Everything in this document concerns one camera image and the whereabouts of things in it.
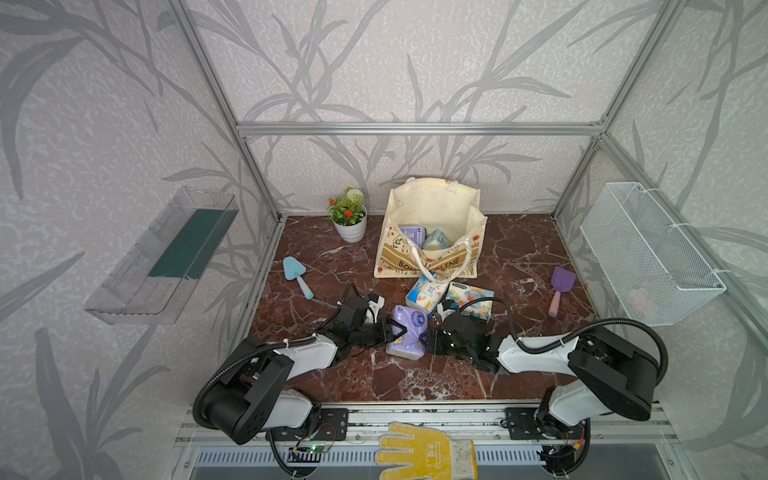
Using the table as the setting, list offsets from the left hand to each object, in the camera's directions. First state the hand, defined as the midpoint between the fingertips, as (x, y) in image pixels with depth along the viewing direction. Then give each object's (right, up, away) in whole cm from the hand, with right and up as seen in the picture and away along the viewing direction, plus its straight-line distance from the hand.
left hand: (403, 334), depth 84 cm
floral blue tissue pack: (+6, +10, +7) cm, 14 cm away
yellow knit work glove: (+7, -24, -15) cm, 29 cm away
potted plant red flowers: (-19, +36, +18) cm, 44 cm away
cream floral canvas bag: (+10, +31, +21) cm, 39 cm away
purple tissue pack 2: (+1, -2, -2) cm, 3 cm away
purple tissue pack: (+4, +29, +12) cm, 32 cm away
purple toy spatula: (+55, +13, +18) cm, 59 cm away
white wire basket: (+54, +19, -21) cm, 61 cm away
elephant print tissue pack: (+19, +10, +8) cm, 23 cm away
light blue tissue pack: (+11, +27, +11) cm, 31 cm away
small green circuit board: (-21, -23, -13) cm, 34 cm away
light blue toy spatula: (-39, +17, +20) cm, 47 cm away
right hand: (+6, -2, +2) cm, 6 cm away
